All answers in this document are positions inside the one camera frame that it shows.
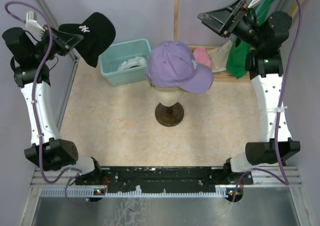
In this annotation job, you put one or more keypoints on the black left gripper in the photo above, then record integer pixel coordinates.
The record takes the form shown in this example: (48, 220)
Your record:
(67, 41)

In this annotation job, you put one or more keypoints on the green tank top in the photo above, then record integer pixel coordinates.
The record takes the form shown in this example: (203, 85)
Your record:
(237, 56)

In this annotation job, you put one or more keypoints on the cream cloth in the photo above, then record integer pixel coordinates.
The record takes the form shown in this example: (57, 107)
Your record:
(219, 57)

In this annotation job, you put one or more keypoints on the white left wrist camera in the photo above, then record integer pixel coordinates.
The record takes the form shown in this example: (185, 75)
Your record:
(32, 25)

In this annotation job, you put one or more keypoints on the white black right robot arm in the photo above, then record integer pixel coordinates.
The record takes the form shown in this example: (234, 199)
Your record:
(265, 68)

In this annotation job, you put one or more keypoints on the pink cloth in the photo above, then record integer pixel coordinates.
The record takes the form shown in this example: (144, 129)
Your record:
(202, 57)

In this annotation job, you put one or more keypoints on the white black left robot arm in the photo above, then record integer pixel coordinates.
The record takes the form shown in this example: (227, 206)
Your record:
(48, 150)

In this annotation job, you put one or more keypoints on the black cap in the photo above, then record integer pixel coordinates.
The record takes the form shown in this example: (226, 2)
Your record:
(98, 34)

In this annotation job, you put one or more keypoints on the white cap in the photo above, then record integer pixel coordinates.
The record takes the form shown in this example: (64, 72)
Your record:
(138, 61)

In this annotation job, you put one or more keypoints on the purple cap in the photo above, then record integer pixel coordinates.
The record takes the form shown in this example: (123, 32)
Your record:
(172, 64)

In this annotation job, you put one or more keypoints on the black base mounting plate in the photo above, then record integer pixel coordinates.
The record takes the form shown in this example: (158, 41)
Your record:
(192, 179)

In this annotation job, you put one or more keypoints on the beige mannequin head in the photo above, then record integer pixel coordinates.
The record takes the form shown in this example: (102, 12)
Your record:
(168, 96)

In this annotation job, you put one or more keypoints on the teal plastic bin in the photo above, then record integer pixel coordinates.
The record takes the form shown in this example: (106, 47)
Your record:
(116, 54)

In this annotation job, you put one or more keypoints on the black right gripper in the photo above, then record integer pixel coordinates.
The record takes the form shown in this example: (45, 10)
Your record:
(220, 20)

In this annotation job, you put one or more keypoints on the wooden clothes rack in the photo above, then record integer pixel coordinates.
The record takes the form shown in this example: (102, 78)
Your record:
(175, 33)

